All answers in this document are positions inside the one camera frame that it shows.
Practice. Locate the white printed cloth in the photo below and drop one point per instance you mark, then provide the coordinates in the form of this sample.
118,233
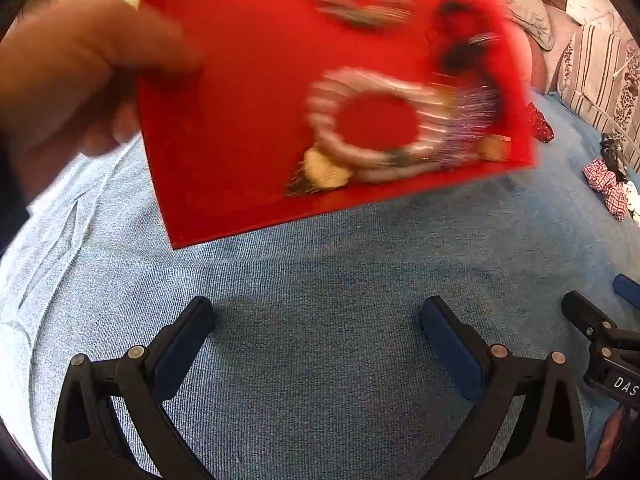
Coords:
585,2

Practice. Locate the dark patterned scrunchie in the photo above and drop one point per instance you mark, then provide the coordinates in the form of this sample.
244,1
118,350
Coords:
612,152

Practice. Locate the grey pillow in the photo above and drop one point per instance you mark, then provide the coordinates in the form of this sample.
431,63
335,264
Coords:
525,5

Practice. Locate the red checkered scrunchie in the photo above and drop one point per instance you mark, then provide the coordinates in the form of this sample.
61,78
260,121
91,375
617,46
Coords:
605,185

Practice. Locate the striped floral pillow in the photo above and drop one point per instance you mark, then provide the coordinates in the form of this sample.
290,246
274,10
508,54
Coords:
595,70

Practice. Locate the blue bed sheet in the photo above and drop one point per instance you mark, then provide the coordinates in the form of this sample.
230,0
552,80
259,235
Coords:
320,280

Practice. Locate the red jewelry tray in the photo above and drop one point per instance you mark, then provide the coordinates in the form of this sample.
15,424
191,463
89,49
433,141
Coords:
240,110

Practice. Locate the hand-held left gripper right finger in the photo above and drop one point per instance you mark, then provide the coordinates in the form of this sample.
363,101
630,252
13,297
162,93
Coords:
450,345

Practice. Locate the white scrunchie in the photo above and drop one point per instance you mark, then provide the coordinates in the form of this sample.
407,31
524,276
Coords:
632,200

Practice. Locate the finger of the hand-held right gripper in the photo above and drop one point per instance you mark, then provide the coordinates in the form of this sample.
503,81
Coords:
629,287
585,315

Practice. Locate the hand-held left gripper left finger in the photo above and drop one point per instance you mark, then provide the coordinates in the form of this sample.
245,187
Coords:
182,345

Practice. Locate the person's left hand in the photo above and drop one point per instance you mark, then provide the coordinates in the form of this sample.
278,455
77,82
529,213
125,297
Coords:
75,75

